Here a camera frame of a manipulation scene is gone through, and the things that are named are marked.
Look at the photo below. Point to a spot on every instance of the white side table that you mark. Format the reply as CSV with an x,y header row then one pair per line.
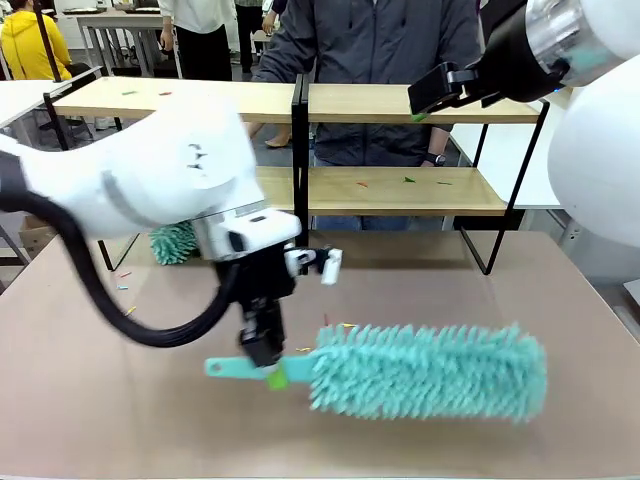
x,y
20,100
520,165

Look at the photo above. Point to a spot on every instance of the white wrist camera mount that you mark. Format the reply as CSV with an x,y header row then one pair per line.
x,y
330,267

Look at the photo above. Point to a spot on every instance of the grey background table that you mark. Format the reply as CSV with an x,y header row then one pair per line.
x,y
125,20

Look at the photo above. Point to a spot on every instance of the person in yellow hoodie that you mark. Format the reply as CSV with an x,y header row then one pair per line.
x,y
30,45

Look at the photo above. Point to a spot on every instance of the person's left forearm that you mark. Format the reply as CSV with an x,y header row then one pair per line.
x,y
436,142

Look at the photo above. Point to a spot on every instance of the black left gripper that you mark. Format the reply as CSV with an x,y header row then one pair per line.
x,y
260,280

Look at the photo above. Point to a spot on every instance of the black wristwatch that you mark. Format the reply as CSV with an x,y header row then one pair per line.
x,y
436,159

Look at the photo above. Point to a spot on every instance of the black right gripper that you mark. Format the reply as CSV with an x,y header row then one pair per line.
x,y
505,70

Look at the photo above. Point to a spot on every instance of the black stand pole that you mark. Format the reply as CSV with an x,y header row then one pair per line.
x,y
47,40

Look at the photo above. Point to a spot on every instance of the person in grey jacket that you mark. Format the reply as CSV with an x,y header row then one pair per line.
x,y
380,45

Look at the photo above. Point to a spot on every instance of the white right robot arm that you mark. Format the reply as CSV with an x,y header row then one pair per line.
x,y
595,160

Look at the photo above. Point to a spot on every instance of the person in dark clothes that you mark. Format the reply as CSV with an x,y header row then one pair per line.
x,y
247,30

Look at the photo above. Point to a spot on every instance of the small yellow paper scrap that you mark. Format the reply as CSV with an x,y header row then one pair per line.
x,y
130,311

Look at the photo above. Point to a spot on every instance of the person in white shirt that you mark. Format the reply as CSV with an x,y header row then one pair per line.
x,y
205,30

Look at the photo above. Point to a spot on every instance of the turquoise chenille duster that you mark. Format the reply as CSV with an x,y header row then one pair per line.
x,y
172,245
425,375

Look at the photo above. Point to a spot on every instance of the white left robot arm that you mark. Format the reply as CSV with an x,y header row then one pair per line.
x,y
150,165

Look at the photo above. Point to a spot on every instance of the person's right forearm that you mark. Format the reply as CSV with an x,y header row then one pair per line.
x,y
275,67

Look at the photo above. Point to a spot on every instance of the wooden two-tier black-frame shelf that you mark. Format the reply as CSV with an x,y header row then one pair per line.
x,y
125,102
360,102

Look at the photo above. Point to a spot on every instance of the cardboard box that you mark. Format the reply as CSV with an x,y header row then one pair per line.
x,y
35,240

